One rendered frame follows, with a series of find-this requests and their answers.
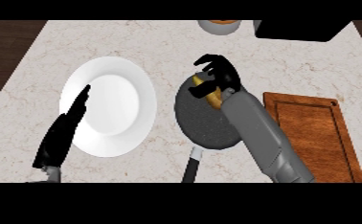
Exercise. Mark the black box appliance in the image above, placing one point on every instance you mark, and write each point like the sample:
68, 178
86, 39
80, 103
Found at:
302, 30

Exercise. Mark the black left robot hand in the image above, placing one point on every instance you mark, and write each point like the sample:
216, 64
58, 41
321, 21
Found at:
61, 135

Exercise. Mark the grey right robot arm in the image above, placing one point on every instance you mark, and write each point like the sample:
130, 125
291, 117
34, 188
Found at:
263, 135

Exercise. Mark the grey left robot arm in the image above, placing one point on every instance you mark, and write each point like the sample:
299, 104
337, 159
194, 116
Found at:
52, 174

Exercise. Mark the grey cup with orange content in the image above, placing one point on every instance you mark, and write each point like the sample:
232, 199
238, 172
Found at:
219, 26

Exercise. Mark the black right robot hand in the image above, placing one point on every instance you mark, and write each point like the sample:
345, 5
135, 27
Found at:
222, 71

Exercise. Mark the dark grey speckled pan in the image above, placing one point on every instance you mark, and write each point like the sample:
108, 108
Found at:
203, 122

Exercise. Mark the brown wooden cutting board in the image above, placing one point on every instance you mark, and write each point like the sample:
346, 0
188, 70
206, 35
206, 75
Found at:
314, 138

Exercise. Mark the white round plate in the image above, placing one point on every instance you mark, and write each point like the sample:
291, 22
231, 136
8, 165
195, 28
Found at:
108, 106

